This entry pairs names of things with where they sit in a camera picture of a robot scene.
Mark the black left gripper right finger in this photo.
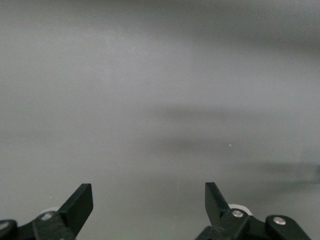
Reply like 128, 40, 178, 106
194, 181, 312, 240

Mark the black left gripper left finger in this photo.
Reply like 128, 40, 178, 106
0, 183, 94, 240

